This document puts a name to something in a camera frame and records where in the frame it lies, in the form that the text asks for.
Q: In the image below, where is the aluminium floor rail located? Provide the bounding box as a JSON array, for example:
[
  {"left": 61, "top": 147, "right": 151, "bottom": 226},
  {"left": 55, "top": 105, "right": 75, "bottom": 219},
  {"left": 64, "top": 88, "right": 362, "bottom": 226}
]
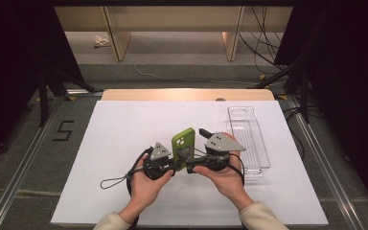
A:
[
  {"left": 0, "top": 95, "right": 65, "bottom": 230},
  {"left": 286, "top": 95, "right": 365, "bottom": 230}
]

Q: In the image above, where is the dark curtain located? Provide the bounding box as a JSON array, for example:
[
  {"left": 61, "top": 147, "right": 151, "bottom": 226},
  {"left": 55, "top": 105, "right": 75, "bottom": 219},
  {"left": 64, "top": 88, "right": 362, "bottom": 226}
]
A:
[
  {"left": 0, "top": 0, "right": 85, "bottom": 167},
  {"left": 273, "top": 0, "right": 368, "bottom": 219}
]

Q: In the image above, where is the person's left hand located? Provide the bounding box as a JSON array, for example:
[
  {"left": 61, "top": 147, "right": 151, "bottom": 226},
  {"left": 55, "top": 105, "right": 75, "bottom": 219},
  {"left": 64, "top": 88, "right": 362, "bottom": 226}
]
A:
[{"left": 128, "top": 153, "right": 175, "bottom": 214}]

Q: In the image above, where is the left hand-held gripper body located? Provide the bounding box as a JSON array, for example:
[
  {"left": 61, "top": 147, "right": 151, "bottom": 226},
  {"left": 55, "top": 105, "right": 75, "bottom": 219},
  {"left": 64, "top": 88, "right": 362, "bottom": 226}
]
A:
[{"left": 143, "top": 141, "right": 177, "bottom": 181}]

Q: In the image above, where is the black floor cable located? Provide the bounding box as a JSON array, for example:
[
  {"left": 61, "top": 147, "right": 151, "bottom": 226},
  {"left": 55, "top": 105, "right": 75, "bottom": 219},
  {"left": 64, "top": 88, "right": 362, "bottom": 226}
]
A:
[{"left": 282, "top": 105, "right": 306, "bottom": 161}]

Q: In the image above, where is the beige wooden shelf unit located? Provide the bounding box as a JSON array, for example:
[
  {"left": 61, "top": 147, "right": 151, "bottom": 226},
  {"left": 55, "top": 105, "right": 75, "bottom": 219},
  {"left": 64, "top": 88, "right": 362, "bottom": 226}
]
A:
[{"left": 53, "top": 5, "right": 294, "bottom": 62}]

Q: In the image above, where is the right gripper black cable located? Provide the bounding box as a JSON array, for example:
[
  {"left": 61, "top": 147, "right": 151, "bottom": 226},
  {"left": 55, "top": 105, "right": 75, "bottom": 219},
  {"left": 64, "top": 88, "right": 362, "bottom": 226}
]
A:
[{"left": 193, "top": 147, "right": 246, "bottom": 187}]

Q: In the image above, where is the white table mat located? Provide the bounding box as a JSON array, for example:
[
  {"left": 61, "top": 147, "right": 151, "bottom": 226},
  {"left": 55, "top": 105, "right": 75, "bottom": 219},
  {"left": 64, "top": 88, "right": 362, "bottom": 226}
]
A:
[{"left": 50, "top": 100, "right": 330, "bottom": 226}]

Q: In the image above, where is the white floor cable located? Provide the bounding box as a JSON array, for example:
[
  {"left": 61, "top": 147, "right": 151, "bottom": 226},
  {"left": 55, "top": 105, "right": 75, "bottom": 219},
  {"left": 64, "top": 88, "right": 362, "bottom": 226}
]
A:
[{"left": 133, "top": 63, "right": 260, "bottom": 86}]

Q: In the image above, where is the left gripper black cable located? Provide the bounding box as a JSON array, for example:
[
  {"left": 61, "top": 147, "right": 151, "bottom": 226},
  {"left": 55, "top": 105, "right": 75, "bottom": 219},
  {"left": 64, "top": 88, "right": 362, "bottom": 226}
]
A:
[{"left": 125, "top": 146, "right": 154, "bottom": 230}]

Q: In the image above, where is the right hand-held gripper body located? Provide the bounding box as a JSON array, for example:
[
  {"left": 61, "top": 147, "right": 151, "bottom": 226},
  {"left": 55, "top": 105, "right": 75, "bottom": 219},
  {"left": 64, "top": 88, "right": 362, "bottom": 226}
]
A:
[{"left": 194, "top": 132, "right": 247, "bottom": 172}]

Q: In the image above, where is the crumpled white paper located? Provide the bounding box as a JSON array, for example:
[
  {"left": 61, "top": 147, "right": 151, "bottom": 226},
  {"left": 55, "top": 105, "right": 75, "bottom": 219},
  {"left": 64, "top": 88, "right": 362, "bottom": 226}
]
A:
[{"left": 93, "top": 34, "right": 110, "bottom": 49}]

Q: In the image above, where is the thin lanyard loop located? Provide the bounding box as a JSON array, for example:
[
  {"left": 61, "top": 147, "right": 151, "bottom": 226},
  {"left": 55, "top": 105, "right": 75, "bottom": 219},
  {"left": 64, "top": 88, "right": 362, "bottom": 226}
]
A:
[{"left": 100, "top": 173, "right": 133, "bottom": 190}]

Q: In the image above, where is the black metal stand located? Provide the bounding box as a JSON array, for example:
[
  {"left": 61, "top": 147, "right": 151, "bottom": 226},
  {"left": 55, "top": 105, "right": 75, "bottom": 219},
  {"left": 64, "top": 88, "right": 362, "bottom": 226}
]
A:
[
  {"left": 37, "top": 65, "right": 104, "bottom": 128},
  {"left": 253, "top": 57, "right": 312, "bottom": 125}
]

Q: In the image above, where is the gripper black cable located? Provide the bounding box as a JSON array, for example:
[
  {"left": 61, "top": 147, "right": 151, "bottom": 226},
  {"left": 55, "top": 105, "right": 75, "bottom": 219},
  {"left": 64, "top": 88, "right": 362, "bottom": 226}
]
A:
[
  {"left": 193, "top": 147, "right": 246, "bottom": 187},
  {"left": 125, "top": 146, "right": 154, "bottom": 230}
]

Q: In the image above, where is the green cartoon phone case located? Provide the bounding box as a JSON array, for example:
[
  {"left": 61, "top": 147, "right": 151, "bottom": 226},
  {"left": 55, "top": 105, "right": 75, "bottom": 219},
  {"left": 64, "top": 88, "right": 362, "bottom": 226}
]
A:
[{"left": 171, "top": 126, "right": 196, "bottom": 173}]

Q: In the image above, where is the wooden table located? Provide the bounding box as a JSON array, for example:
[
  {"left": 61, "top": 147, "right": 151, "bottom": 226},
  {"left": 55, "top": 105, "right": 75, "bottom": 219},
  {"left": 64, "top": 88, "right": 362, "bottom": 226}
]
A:
[{"left": 101, "top": 88, "right": 276, "bottom": 102}]

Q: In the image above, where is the clear plastic tray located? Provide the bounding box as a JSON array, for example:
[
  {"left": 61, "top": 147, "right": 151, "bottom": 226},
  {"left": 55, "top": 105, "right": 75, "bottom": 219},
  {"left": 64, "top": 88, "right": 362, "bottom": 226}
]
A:
[{"left": 225, "top": 105, "right": 272, "bottom": 178}]

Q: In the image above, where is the bundle of black cables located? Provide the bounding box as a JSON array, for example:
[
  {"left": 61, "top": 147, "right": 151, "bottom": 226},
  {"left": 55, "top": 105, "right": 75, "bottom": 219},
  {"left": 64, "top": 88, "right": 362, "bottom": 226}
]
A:
[{"left": 238, "top": 5, "right": 288, "bottom": 75}]

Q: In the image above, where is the person's right hand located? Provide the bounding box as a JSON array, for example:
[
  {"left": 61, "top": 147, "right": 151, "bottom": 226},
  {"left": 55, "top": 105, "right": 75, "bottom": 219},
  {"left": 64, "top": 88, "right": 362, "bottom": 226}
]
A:
[{"left": 192, "top": 152, "right": 256, "bottom": 211}]

